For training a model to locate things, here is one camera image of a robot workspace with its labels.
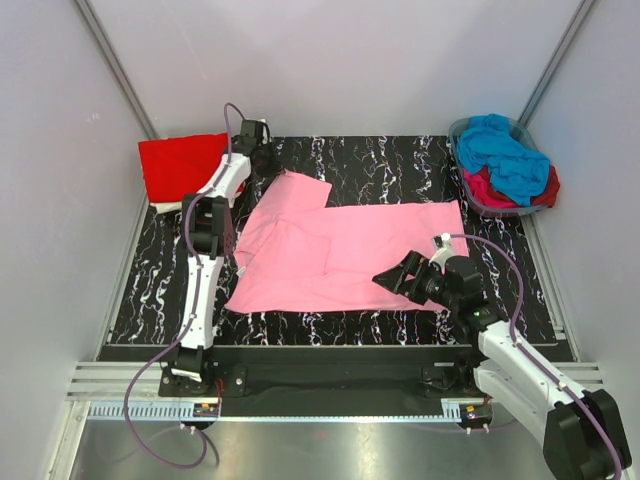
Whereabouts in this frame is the white slotted cable duct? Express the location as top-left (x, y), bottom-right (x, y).
top-left (88, 399), bottom-right (462, 423)

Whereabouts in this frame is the pink t shirt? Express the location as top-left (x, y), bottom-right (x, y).
top-left (226, 172), bottom-right (463, 314)

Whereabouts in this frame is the folded red t shirt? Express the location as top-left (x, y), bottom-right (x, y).
top-left (138, 133), bottom-right (228, 204)

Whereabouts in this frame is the folded white t shirt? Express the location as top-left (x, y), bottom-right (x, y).
top-left (150, 201), bottom-right (182, 214)

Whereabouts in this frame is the blue t shirt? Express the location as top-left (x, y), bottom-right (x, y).
top-left (457, 114), bottom-right (551, 207)

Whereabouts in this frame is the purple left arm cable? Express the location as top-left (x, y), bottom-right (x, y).
top-left (122, 102), bottom-right (246, 471)

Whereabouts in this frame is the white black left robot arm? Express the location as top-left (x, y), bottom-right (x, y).
top-left (168, 119), bottom-right (279, 384)

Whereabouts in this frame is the magenta t shirt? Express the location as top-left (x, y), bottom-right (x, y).
top-left (463, 168), bottom-right (518, 210)

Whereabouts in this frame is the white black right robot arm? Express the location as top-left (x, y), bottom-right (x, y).
top-left (372, 234), bottom-right (632, 479)

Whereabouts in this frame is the dark red t shirt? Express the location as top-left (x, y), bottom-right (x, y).
top-left (479, 164), bottom-right (561, 210)

